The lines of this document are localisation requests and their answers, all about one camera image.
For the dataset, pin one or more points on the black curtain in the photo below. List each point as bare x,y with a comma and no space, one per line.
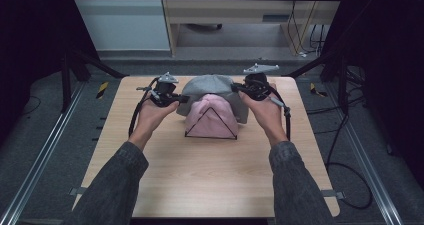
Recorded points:
30,51
390,68

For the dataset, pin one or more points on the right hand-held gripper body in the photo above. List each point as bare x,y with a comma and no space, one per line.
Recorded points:
258,85

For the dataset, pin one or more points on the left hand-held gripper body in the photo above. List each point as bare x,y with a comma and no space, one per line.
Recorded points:
163,90

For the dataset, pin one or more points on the light wooden desk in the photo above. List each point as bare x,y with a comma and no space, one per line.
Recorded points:
233,11

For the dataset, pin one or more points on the person's right hand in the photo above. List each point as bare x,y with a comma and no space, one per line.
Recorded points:
266,118

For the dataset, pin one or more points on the white cabinet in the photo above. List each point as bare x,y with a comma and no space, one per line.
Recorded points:
123,25

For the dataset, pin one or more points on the pink knit beanie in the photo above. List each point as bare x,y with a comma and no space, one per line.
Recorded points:
213,118

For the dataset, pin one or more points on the black metal stand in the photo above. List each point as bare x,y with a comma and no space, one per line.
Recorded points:
343,85
66,85

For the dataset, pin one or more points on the aluminium floor rail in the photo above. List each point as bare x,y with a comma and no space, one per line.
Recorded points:
43,158
363,158

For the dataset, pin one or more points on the person's left hand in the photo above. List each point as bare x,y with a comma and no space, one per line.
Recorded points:
150,118

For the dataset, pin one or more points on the grey knit beanie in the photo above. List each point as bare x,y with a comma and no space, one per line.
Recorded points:
210,85

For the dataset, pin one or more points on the yellow black hazard tape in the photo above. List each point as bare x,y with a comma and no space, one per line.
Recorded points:
102,90
315,90

